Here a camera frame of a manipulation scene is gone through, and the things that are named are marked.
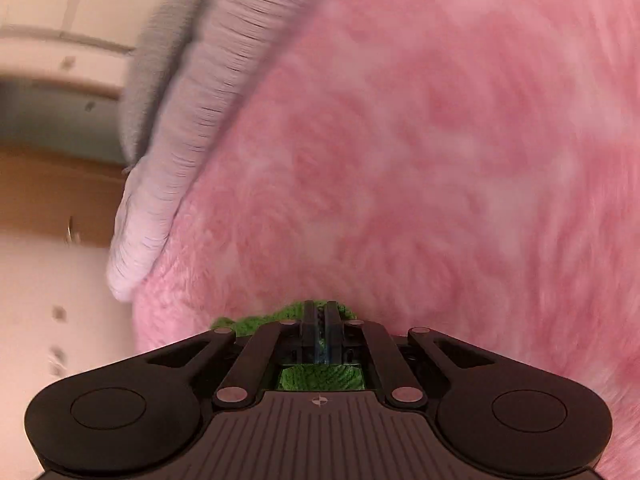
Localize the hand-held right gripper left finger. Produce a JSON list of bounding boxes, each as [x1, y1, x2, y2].
[[147, 300, 321, 409]]

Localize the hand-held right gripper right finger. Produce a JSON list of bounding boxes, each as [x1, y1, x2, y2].
[[322, 300, 493, 407]]

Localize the green knit sweater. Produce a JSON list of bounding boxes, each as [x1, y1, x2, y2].
[[210, 300, 366, 391]]

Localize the pink floral blanket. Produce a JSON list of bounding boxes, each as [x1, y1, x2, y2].
[[131, 0, 640, 480]]

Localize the lilac striped duvet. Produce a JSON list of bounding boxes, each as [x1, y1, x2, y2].
[[106, 0, 347, 302]]

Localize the grey striped pillow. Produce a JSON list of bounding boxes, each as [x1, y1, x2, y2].
[[120, 0, 236, 167]]

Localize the wooden door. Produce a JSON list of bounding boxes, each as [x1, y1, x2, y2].
[[0, 145, 127, 247]]

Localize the cream wardrobe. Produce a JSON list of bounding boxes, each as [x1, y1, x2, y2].
[[0, 0, 213, 98]]

